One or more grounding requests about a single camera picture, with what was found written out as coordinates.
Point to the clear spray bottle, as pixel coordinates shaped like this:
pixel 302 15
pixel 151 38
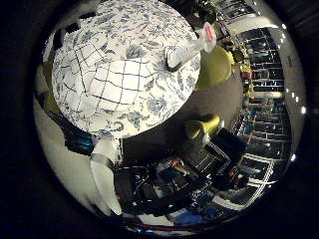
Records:
pixel 186 51

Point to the white cloth, black grid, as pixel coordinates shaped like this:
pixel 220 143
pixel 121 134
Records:
pixel 109 83

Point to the yellow-green chair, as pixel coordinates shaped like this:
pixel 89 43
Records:
pixel 206 123
pixel 214 68
pixel 50 99

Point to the blue floral white tablecloth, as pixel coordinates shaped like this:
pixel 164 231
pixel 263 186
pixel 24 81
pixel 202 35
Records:
pixel 139 26

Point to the dark metal storage shelving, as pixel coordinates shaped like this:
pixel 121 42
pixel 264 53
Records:
pixel 265 83

